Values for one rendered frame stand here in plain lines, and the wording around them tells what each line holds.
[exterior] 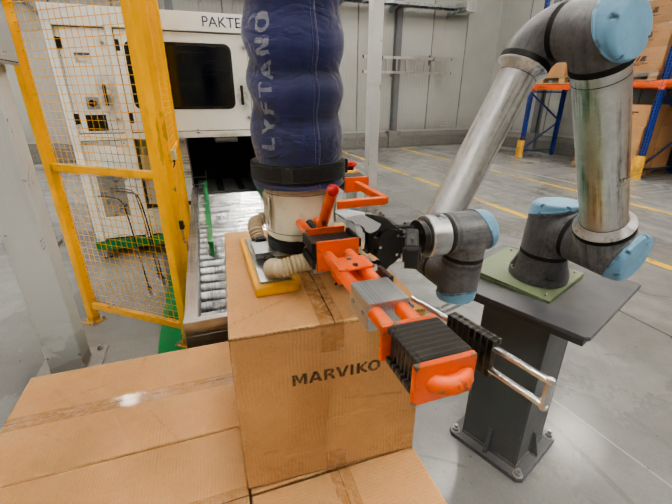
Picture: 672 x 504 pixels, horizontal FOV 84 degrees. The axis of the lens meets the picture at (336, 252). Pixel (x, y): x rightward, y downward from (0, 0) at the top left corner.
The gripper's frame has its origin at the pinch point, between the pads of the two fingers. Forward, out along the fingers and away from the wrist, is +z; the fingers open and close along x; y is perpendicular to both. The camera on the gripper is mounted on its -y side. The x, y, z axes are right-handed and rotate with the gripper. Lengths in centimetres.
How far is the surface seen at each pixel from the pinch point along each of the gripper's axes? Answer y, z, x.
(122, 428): 25, 50, -53
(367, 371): -3.9, -5.9, -26.8
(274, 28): 18.8, 5.6, 39.1
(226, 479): 2, 26, -53
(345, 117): 952, -357, -24
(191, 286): 94, 33, -48
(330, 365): -3.4, 2.2, -23.4
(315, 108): 17.4, -1.7, 24.9
